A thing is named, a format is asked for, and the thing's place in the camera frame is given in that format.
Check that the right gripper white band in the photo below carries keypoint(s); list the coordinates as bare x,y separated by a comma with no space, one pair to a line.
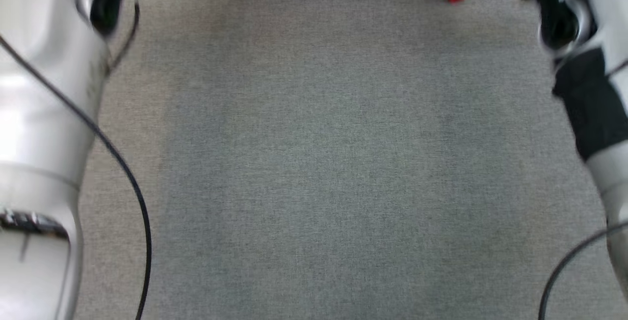
559,20

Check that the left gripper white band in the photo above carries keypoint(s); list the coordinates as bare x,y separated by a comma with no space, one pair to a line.
110,1

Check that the right robot arm silver white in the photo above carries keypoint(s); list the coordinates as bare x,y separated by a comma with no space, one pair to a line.
613,173

